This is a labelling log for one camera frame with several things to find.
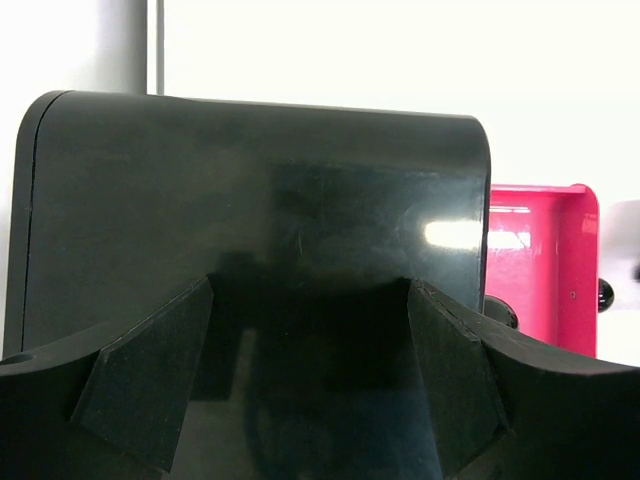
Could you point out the black round drawer knob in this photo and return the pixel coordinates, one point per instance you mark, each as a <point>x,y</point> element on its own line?
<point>500,311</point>

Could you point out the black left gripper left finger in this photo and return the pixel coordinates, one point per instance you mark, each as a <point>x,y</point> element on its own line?
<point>107,402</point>

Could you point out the pink drawer tray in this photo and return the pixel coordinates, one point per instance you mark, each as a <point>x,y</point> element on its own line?
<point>543,245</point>

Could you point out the black drawer cabinet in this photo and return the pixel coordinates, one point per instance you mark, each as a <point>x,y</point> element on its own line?
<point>309,223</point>

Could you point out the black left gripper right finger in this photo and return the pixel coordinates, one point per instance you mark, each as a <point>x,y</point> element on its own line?
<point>506,406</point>

